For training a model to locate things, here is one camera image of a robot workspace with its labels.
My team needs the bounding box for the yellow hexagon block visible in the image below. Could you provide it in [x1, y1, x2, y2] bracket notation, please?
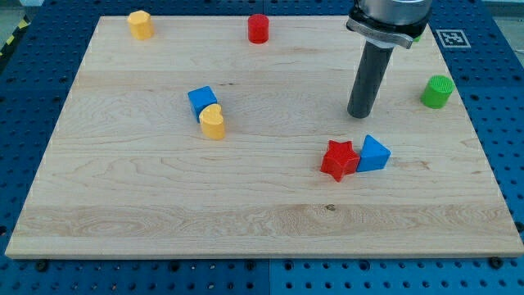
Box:
[127, 10, 155, 40]

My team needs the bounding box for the white fiducial marker tag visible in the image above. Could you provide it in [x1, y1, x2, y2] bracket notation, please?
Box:
[436, 29, 471, 48]

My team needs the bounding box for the red star block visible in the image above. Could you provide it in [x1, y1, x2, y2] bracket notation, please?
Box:
[320, 140, 360, 182]

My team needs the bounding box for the wooden board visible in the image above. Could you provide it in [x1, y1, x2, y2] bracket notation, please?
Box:
[6, 16, 523, 260]

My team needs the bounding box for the red cylinder block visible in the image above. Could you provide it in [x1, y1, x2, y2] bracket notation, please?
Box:
[247, 14, 269, 44]

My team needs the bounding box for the blue triangle block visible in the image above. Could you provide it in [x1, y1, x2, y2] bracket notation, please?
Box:
[356, 134, 391, 172]

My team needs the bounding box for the green cylinder block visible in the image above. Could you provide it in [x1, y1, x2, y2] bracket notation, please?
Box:
[420, 75, 455, 109]

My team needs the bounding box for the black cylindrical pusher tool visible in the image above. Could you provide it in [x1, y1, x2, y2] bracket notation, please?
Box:
[347, 41, 393, 119]

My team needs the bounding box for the yellow heart block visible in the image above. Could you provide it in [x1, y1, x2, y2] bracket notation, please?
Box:
[199, 103, 225, 140]

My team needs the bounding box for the blue cube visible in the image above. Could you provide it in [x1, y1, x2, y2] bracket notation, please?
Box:
[187, 85, 218, 123]

